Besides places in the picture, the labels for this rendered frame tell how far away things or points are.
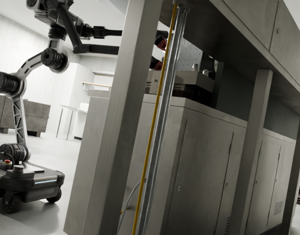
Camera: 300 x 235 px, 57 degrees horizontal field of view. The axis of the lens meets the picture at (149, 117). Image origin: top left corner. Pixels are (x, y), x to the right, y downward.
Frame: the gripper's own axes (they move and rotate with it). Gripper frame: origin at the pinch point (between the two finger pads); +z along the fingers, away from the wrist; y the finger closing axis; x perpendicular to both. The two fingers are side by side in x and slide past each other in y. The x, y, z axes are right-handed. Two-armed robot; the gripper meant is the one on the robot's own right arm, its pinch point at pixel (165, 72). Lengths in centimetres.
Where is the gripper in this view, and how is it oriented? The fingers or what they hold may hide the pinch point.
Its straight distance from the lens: 159.1
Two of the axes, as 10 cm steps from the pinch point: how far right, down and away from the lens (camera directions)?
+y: -6.3, -1.5, -7.6
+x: 5.4, -7.9, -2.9
